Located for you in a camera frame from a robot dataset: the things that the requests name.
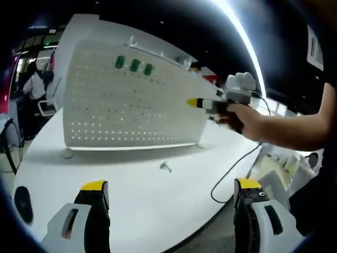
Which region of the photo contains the black office chair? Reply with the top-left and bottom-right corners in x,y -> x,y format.
0,118 -> 19,174

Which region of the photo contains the ceiling light strip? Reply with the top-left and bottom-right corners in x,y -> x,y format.
213,0 -> 266,95

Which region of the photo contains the person's dark clothing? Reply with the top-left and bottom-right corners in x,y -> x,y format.
288,81 -> 337,238

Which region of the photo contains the red wall panel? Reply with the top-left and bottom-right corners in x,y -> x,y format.
0,51 -> 21,114

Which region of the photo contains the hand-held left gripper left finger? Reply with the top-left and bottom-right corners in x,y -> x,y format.
41,180 -> 111,253

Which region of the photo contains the person's right hand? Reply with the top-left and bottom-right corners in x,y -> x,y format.
215,103 -> 246,134

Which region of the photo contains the white barcode label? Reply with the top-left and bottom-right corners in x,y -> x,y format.
306,24 -> 325,71

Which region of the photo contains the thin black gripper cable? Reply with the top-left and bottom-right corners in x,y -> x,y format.
210,89 -> 272,204

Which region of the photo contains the black oval cable grommet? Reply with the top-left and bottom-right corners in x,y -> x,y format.
14,186 -> 34,223

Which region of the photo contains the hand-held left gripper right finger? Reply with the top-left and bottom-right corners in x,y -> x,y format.
233,178 -> 303,253

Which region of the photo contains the white perforated mounting plate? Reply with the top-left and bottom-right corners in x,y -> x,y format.
60,38 -> 225,159

